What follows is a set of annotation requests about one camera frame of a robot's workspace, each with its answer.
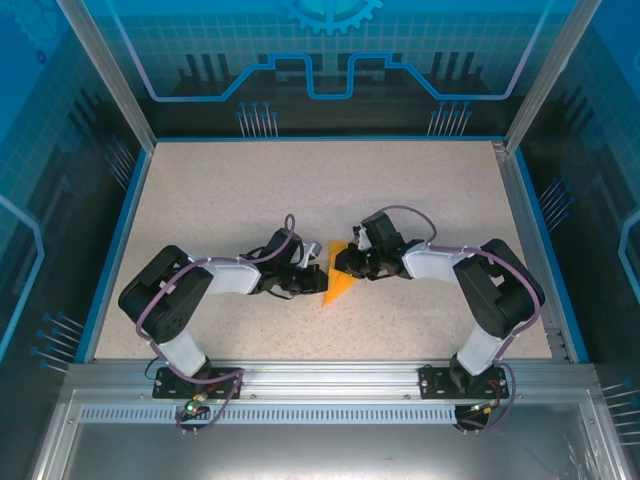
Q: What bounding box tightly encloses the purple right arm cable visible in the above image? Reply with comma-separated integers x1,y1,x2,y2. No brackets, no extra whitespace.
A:
379,204,546,436

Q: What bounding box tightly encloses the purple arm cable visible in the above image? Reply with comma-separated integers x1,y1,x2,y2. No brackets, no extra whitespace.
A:
135,213,297,437
379,204,546,436

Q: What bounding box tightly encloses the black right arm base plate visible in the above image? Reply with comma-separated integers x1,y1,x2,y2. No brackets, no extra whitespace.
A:
418,364,507,400

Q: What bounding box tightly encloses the blue table edge strip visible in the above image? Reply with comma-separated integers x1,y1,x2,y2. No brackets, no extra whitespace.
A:
513,147,592,364
74,147,154,364
151,135,507,144

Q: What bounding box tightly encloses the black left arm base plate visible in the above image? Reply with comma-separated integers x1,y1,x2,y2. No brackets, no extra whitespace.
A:
152,366,246,400

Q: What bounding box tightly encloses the aluminium mounting rail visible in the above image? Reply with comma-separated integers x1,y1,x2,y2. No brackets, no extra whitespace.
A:
64,360,599,401

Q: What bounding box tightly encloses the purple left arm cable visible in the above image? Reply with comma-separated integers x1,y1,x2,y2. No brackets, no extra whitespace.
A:
135,213,297,437

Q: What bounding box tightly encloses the aluminium frame post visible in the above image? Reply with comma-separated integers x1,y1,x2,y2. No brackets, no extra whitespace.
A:
54,0,157,151
503,0,605,151

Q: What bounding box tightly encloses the slotted grey cable duct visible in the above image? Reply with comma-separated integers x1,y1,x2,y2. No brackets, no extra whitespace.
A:
78,405,459,426

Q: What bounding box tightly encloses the aluminium side rail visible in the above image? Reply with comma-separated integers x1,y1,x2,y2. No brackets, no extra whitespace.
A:
492,140,574,362

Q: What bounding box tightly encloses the brushed metal shelf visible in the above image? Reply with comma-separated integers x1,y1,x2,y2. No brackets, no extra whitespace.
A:
29,389,640,480

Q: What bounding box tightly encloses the orange cloth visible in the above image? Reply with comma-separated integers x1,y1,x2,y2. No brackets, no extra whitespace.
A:
322,239,362,307

